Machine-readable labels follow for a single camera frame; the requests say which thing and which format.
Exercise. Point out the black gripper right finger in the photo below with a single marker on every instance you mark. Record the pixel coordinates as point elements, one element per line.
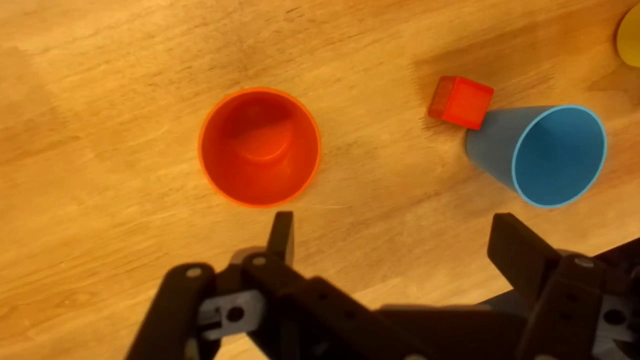
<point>532,266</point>

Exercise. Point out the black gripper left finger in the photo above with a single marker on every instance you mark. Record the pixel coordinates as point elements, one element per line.
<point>280,293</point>

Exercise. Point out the blue plastic cup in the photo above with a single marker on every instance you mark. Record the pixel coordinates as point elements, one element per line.
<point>553,156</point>

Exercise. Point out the orange plastic cup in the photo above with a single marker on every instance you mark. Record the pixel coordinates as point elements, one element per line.
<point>261,146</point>

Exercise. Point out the yellow plastic cup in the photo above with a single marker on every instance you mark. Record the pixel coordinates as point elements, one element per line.
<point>631,37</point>

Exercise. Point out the red cube block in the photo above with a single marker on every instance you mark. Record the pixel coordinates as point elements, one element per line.
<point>461,100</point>

